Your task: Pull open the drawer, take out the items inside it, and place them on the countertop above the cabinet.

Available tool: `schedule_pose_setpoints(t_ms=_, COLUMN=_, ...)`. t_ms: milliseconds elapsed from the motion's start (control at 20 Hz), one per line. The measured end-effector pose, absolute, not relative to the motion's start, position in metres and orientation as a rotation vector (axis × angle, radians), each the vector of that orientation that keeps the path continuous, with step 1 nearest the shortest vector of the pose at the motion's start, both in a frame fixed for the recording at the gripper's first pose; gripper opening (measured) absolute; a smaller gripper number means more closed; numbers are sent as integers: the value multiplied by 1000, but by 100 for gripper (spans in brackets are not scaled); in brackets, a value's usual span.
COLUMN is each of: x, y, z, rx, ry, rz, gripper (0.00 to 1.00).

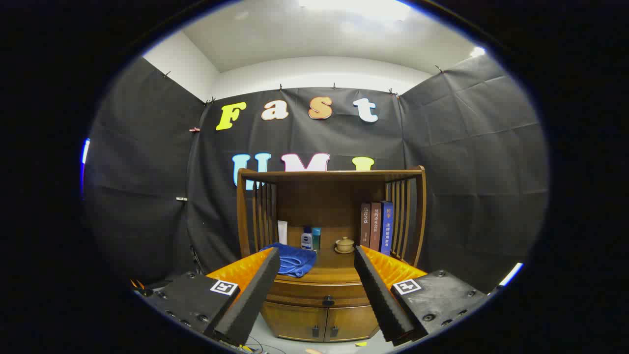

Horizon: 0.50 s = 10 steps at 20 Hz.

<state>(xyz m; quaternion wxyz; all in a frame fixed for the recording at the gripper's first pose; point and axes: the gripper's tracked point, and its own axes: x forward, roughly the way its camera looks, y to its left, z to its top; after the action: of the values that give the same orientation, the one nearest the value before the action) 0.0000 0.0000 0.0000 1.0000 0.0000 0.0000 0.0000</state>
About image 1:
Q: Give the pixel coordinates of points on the tan lidded teacup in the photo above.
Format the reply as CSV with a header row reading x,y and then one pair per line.
x,y
344,245

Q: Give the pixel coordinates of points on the blue book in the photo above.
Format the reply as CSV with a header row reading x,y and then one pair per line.
x,y
387,228

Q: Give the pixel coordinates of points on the wooden drawer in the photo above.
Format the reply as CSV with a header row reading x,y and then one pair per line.
x,y
304,295

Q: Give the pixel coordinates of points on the blue folded towel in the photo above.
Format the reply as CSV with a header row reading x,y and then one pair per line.
x,y
295,258

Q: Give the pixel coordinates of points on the white bottle with blue cap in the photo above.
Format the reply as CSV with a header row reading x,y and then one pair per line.
x,y
306,241

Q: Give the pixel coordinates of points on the wooden countertop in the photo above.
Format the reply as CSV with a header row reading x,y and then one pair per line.
x,y
334,268

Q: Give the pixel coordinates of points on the white tube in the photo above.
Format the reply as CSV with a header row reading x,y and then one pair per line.
x,y
282,232

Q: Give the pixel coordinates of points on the teal clear bottle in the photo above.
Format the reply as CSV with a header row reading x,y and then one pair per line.
x,y
317,240

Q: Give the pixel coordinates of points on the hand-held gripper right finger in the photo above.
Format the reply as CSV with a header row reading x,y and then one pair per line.
x,y
378,290

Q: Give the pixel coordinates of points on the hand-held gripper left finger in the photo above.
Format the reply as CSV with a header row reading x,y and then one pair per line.
x,y
255,290

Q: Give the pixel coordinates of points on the reddish brown book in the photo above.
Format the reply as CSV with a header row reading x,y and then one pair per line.
x,y
375,226

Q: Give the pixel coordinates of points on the dark brown book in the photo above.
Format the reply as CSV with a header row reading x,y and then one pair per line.
x,y
365,223

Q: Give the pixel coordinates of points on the brown wooden cabinet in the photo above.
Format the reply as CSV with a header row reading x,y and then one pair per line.
x,y
319,196

